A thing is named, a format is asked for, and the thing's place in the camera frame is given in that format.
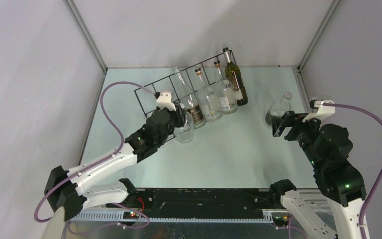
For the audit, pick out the dark green wine bottle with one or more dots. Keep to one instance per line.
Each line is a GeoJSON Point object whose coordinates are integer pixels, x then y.
{"type": "Point", "coordinates": [233, 73]}

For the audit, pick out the clear bottle silver cap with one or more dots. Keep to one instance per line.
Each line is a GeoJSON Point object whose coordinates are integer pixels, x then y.
{"type": "Point", "coordinates": [185, 134]}

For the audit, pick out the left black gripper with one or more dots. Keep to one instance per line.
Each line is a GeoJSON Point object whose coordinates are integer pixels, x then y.
{"type": "Point", "coordinates": [179, 115]}

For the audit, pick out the tall clear bottle black label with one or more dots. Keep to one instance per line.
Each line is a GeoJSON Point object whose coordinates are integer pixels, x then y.
{"type": "Point", "coordinates": [188, 98]}

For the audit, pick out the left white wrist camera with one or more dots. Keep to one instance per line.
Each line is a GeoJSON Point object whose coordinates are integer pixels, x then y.
{"type": "Point", "coordinates": [164, 100]}

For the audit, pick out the small circuit board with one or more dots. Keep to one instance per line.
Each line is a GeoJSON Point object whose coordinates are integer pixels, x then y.
{"type": "Point", "coordinates": [129, 215]}
{"type": "Point", "coordinates": [281, 219]}

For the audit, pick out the clear bottle black cork stopper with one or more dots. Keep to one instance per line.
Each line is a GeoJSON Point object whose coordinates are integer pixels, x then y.
{"type": "Point", "coordinates": [208, 99]}

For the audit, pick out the clear bottle brown stopper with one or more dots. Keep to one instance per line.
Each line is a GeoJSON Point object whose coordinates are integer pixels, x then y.
{"type": "Point", "coordinates": [225, 91]}

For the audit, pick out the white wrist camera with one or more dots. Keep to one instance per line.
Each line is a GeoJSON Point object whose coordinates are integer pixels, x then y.
{"type": "Point", "coordinates": [164, 100]}
{"type": "Point", "coordinates": [318, 110]}

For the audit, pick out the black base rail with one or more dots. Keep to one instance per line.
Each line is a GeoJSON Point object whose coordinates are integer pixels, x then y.
{"type": "Point", "coordinates": [199, 203]}

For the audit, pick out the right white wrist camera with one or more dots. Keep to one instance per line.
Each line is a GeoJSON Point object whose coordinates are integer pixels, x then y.
{"type": "Point", "coordinates": [318, 110]}

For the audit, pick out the small circuit board right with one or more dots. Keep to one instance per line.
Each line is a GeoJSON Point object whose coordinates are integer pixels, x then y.
{"type": "Point", "coordinates": [281, 219]}

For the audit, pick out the clear bottle dark label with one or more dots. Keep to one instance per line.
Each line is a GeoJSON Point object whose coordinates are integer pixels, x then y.
{"type": "Point", "coordinates": [278, 108]}

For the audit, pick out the black wire wine rack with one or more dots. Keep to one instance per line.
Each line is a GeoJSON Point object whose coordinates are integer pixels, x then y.
{"type": "Point", "coordinates": [196, 95]}

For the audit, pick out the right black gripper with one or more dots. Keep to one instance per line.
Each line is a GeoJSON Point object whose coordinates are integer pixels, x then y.
{"type": "Point", "coordinates": [290, 118]}

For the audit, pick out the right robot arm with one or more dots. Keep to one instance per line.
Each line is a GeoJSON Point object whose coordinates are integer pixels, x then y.
{"type": "Point", "coordinates": [327, 148]}

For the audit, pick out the small circuit board left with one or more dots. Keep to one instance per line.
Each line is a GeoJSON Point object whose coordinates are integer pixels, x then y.
{"type": "Point", "coordinates": [129, 215]}

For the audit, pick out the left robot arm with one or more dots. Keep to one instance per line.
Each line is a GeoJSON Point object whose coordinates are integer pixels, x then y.
{"type": "Point", "coordinates": [76, 189]}

